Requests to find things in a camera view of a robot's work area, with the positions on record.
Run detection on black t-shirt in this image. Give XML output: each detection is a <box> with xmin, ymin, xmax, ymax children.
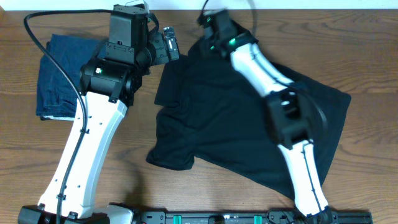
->
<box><xmin>146</xmin><ymin>21</ymin><xmax>352</xmax><ymax>200</ymax></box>

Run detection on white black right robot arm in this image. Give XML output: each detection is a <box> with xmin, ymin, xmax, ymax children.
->
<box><xmin>197</xmin><ymin>9</ymin><xmax>336</xmax><ymax>223</ymax></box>

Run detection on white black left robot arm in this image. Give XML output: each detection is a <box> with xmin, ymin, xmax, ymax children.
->
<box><xmin>18</xmin><ymin>1</ymin><xmax>179</xmax><ymax>223</ymax></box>

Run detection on folded dark blue jeans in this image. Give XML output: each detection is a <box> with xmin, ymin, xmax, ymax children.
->
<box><xmin>36</xmin><ymin>34</ymin><xmax>100</xmax><ymax>118</ymax></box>

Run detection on folded white garment under jeans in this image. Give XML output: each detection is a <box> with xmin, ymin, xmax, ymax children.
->
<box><xmin>40</xmin><ymin>116</ymin><xmax>75</xmax><ymax>121</ymax></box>

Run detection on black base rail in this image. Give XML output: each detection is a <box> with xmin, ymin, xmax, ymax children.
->
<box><xmin>132</xmin><ymin>210</ymin><xmax>373</xmax><ymax>224</ymax></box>

